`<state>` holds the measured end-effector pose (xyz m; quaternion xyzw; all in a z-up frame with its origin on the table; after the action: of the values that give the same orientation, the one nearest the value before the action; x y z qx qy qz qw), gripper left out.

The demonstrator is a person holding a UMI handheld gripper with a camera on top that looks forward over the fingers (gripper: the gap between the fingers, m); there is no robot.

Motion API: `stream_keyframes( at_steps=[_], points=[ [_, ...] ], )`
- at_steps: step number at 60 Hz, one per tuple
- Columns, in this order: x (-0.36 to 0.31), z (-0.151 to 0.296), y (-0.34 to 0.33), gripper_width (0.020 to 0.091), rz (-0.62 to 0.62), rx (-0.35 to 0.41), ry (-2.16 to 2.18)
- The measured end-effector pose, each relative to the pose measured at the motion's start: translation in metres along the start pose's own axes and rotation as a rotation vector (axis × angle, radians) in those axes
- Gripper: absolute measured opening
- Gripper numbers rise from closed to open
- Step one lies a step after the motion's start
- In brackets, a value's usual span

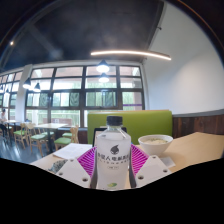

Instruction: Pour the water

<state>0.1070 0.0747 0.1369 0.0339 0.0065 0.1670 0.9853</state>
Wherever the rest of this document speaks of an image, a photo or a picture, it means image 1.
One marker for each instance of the black pendant lamps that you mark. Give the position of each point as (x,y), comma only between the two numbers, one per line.
(102,67)

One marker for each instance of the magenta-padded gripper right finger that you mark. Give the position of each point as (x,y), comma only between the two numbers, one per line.
(141,160)

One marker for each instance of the white ceramic bowl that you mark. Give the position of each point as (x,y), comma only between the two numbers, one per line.
(155,146)

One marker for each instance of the green-seated wooden chairs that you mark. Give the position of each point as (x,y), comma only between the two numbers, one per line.
(61,140)

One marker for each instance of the green upholstered bench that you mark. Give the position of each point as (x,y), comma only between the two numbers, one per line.
(146,122)

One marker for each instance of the long linear ceiling light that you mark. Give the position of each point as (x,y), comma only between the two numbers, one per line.
(133,53)

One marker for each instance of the white paper sheet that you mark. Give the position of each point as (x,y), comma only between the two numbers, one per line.
(71,150)

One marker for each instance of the wooden dining table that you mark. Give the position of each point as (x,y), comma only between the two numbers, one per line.
(50,125)

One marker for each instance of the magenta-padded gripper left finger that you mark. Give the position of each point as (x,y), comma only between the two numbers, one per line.
(85,161)

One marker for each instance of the clear plastic water bottle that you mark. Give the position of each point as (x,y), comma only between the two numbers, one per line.
(113,156)

